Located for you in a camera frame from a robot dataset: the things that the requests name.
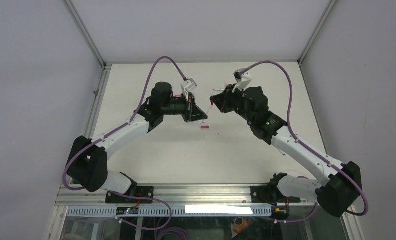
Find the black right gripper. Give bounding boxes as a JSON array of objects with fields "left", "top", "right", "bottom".
[{"left": 211, "top": 84, "right": 255, "bottom": 125}]

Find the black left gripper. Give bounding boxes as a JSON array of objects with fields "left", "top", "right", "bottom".
[{"left": 161, "top": 92, "right": 207, "bottom": 123}]

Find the white pen red tip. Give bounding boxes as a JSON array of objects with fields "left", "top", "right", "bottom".
[{"left": 206, "top": 105, "right": 213, "bottom": 118}]

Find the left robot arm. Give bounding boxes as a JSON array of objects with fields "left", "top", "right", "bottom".
[{"left": 64, "top": 78, "right": 208, "bottom": 203}]

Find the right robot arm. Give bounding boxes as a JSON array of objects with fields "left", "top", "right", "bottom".
[{"left": 210, "top": 84, "right": 363, "bottom": 218}]

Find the small circuit board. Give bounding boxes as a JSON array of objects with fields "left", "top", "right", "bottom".
[{"left": 116, "top": 207, "right": 139, "bottom": 216}]

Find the orange object below table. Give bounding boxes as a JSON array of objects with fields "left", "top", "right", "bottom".
[{"left": 231, "top": 217, "right": 254, "bottom": 235}]

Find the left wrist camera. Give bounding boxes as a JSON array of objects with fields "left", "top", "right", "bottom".
[{"left": 180, "top": 78, "right": 197, "bottom": 99}]

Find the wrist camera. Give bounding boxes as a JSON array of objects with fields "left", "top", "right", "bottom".
[
  {"left": 232, "top": 68, "right": 253, "bottom": 93},
  {"left": 180, "top": 78, "right": 197, "bottom": 99}
]

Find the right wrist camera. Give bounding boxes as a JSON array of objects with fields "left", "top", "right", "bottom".
[{"left": 232, "top": 68, "right": 253, "bottom": 93}]

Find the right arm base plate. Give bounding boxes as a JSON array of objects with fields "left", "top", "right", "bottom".
[{"left": 250, "top": 185, "right": 301, "bottom": 206}]

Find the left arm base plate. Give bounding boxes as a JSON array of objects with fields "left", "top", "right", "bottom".
[{"left": 105, "top": 185, "right": 155, "bottom": 204}]

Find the aluminium frame rail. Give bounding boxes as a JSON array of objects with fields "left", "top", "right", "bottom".
[{"left": 54, "top": 183, "right": 354, "bottom": 208}]

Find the white slotted cable duct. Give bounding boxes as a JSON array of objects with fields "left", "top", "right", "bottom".
[{"left": 67, "top": 205, "right": 272, "bottom": 218}]

